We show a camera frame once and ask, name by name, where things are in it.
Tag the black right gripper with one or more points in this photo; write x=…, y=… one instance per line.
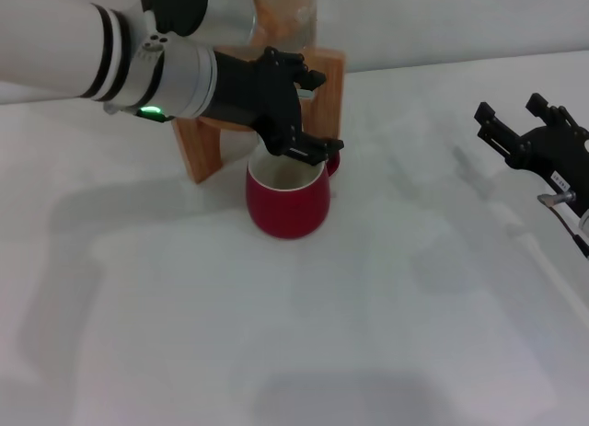
x=557, y=150

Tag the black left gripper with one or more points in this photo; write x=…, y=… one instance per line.
x=253, y=95

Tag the red ceramic cup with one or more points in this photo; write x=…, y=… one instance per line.
x=285, y=210

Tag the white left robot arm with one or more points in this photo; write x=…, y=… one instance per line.
x=55, y=44

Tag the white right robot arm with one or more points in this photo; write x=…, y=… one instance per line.
x=585, y=221

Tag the wooden dispenser stand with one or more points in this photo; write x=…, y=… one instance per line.
x=329, y=108

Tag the glass water dispenser jar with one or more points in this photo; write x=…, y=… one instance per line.
x=294, y=16

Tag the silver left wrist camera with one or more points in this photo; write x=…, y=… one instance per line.
x=221, y=7

